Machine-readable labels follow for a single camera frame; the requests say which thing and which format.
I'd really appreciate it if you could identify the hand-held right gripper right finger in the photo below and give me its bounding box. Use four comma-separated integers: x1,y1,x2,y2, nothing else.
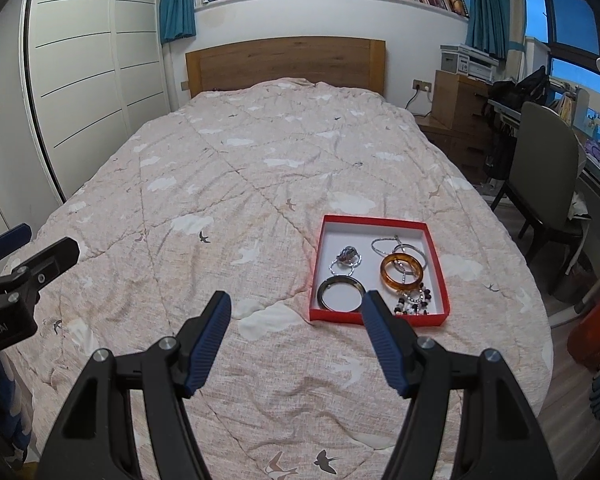
362,289,561,480

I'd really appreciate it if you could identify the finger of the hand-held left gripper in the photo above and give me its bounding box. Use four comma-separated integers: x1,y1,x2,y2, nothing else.
0,237,80,307
0,224,33,273

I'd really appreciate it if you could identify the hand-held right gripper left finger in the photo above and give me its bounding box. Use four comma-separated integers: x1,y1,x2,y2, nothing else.
37,290,232,480

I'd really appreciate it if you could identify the amber resin bangle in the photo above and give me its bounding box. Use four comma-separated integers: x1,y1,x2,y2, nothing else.
379,252,425,292

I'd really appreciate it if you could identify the silver chain necklace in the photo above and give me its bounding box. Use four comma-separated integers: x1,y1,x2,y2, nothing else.
392,234,416,291

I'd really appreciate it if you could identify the thin silver bangle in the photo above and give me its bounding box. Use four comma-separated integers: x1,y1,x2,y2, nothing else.
394,243,427,267
371,236,403,260

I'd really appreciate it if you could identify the red jewelry box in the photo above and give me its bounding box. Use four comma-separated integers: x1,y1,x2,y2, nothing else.
308,214,452,328

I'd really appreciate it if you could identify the blue patterned clothing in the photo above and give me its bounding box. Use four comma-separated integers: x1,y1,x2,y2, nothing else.
0,355,33,463

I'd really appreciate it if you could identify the dark metal bangle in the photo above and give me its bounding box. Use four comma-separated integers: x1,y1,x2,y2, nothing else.
317,276,367,312

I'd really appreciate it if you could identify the twisted silver bangle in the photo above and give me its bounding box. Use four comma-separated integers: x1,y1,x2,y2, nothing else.
329,259,365,277

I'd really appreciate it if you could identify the bed with floral quilt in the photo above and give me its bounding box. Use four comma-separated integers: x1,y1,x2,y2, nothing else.
0,77,556,480

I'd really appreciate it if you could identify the white wardrobe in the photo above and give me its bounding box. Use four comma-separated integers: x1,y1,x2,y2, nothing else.
0,0,172,241

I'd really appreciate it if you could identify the orange bag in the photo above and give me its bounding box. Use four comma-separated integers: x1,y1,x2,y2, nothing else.
567,302,600,372

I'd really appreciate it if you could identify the wooden nightstand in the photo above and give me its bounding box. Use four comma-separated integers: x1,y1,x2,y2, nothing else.
415,115,491,183

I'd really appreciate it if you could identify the grey office chair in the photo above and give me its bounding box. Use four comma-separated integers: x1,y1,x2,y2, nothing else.
490,101,588,281

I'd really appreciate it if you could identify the wooden dresser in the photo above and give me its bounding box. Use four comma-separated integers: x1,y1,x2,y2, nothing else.
432,70,496,133

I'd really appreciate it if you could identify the teal curtain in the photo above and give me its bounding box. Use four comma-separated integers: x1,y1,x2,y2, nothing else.
466,0,511,59
160,0,198,44

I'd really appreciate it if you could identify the wooden headboard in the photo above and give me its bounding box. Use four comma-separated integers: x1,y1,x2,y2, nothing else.
185,36,386,100

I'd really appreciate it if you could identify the black bag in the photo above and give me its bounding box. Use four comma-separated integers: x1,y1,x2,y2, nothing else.
487,66,551,109

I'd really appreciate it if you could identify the white printer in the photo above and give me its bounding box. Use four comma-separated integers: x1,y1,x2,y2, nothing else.
440,44,501,83

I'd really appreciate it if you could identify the dark beaded bracelet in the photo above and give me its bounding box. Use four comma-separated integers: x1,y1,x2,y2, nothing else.
392,282,433,317

